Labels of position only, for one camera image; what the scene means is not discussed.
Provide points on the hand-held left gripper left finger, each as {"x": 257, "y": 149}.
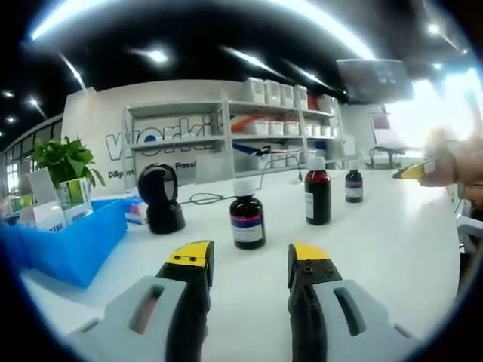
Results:
{"x": 166, "y": 301}

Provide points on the green potted plant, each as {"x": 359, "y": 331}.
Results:
{"x": 66, "y": 158}

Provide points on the blue plastic bin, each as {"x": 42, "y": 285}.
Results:
{"x": 68, "y": 249}

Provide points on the white metal shelf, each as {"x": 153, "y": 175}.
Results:
{"x": 226, "y": 139}

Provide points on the black barcode scanner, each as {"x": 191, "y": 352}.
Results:
{"x": 160, "y": 196}

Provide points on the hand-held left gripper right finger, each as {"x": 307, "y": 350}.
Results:
{"x": 324, "y": 301}

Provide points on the row of white storage boxes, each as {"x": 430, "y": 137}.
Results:
{"x": 281, "y": 94}

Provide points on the person's right hand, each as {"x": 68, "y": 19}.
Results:
{"x": 466, "y": 169}

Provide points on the green white medicine box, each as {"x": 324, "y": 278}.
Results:
{"x": 73, "y": 196}

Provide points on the white table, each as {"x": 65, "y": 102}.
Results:
{"x": 377, "y": 249}

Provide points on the wall-mounted monitor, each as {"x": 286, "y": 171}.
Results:
{"x": 373, "y": 81}

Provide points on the pink white small packet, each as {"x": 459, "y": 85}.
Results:
{"x": 136, "y": 213}

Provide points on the small dark medicine bottle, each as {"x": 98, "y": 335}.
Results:
{"x": 354, "y": 184}

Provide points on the white blue medicine box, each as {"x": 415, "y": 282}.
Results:
{"x": 43, "y": 216}

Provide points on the dark medicine bottle white cap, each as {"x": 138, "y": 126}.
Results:
{"x": 247, "y": 218}

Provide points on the tall red medicine bottle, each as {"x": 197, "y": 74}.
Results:
{"x": 318, "y": 192}

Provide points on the white display stand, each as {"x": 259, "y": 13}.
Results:
{"x": 383, "y": 135}

